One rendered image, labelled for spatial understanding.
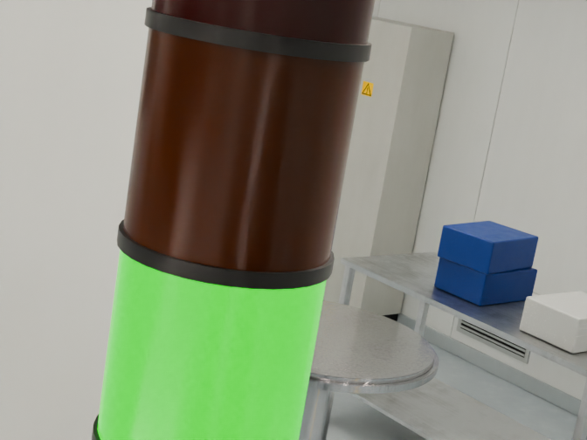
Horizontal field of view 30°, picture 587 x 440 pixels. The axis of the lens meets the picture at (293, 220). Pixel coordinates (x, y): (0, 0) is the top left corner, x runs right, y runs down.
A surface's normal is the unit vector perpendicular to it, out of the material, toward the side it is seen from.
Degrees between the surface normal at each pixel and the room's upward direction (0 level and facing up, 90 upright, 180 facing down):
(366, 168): 90
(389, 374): 0
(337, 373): 0
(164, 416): 90
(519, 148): 90
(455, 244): 90
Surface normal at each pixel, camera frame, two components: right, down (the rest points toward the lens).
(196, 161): -0.33, 0.16
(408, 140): 0.62, 0.27
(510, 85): -0.77, 0.03
